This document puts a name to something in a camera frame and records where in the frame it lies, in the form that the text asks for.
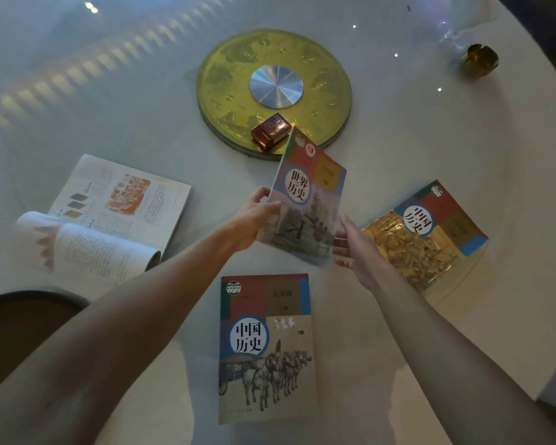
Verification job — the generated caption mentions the textbook with bronze horses cover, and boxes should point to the textbook with bronze horses cover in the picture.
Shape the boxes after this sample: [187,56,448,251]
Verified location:
[218,273,319,426]

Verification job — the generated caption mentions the person's right forearm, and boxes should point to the person's right forearm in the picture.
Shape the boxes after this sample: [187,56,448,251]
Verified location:
[370,271,556,445]

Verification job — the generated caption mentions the golden ashtray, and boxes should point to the golden ashtray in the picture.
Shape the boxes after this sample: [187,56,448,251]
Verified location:
[460,43,499,79]

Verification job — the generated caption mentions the person's left hand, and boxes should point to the person's left hand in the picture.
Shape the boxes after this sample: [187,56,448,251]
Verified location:
[226,186,283,253]

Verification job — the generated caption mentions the person's right hand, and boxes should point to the person's right hand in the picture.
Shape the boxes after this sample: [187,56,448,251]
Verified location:
[332,212,394,293]

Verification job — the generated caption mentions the textbook with building cover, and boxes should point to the textbook with building cover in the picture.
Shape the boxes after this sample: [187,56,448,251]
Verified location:
[257,126,347,267]

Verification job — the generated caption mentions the textbook with golden pieces cover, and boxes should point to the textbook with golden pieces cover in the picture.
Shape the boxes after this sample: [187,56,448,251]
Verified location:
[361,180,489,292]

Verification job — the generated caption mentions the round golden turntable base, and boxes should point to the round golden turntable base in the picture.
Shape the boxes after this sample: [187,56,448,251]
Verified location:
[196,28,353,161]

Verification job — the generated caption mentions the open textbook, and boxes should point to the open textbook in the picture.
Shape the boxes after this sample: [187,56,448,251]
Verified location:
[15,154,192,292]

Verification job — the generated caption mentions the silver metal disc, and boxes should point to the silver metal disc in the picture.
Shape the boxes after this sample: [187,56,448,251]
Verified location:
[249,65,304,110]

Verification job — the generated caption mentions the person's left forearm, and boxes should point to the person's left forearm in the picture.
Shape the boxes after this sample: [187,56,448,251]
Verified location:
[0,226,242,445]

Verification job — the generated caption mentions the small red box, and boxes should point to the small red box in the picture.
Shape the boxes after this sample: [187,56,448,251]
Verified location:
[251,112,293,151]

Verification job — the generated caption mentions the dark chair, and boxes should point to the dark chair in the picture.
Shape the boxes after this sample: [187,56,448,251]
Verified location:
[0,289,91,402]

